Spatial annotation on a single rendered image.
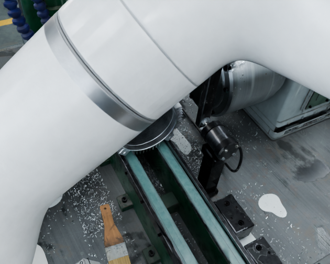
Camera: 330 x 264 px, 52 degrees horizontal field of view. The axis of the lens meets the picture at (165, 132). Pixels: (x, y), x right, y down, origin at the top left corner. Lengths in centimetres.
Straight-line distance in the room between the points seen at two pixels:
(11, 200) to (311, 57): 19
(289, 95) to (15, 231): 89
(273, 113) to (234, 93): 27
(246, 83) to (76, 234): 57
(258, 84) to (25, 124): 75
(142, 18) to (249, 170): 90
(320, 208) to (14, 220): 91
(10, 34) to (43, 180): 294
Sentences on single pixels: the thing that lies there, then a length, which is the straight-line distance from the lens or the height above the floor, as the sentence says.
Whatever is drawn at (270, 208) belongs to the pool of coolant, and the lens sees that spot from 99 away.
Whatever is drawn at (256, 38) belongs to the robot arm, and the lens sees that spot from 19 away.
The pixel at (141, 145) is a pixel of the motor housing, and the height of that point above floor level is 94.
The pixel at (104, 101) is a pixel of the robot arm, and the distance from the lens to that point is 18.
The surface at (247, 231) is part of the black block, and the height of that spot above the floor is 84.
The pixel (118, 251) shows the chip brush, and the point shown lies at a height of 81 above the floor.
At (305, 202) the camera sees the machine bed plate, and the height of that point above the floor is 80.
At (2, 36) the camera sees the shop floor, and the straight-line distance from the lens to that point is 313.
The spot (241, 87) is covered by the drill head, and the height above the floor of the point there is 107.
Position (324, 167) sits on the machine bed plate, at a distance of 116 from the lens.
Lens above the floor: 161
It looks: 48 degrees down
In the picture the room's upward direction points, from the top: 6 degrees clockwise
